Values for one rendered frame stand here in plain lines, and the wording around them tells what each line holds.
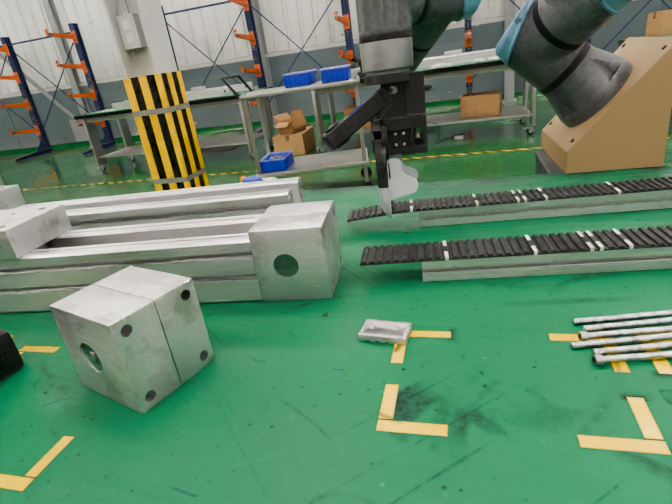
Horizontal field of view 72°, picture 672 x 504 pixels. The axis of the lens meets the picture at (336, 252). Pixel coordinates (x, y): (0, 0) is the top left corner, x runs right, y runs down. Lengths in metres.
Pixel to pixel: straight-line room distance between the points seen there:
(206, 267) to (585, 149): 0.73
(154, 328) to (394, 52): 0.47
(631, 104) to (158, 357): 0.88
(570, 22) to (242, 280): 0.70
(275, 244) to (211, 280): 0.11
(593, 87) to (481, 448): 0.79
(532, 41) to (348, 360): 0.73
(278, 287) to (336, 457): 0.26
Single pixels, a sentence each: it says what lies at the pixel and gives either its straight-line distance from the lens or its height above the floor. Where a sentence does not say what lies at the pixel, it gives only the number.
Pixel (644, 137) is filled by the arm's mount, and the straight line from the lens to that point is 1.03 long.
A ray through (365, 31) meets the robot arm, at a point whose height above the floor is 1.07.
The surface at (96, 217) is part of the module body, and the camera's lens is 0.89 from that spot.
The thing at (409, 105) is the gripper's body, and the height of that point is 0.97.
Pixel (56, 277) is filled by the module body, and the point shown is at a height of 0.83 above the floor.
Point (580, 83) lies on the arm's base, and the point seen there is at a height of 0.94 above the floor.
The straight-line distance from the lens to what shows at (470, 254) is 0.57.
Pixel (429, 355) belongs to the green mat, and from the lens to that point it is 0.46.
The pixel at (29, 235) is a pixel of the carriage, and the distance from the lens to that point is 0.75.
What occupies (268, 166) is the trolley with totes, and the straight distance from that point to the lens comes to 3.75.
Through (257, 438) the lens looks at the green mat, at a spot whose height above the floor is 0.78.
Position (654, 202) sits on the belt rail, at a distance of 0.82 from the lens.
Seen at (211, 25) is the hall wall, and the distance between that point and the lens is 9.20.
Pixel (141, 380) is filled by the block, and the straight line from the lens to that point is 0.46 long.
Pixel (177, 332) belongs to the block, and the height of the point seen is 0.83.
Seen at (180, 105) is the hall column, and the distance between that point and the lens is 4.02.
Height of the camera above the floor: 1.05
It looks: 23 degrees down
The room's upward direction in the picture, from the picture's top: 9 degrees counter-clockwise
